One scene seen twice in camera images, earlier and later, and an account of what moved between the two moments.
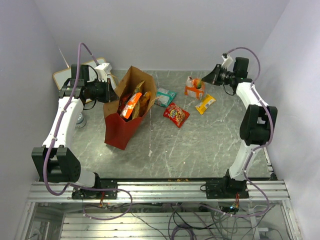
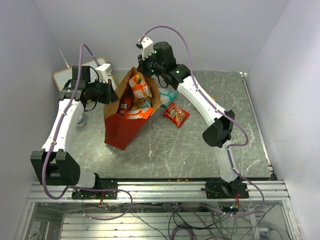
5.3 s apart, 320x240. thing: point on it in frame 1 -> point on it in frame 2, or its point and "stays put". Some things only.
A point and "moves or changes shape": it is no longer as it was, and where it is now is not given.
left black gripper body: [101, 90] stays put
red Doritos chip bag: [123, 100] stays put
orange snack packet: [194, 87] moves or changes shape
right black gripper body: [221, 75] -> [149, 66]
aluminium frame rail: [160, 192] stays put
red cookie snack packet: [178, 115] stays put
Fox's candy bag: [129, 106] -> [140, 114]
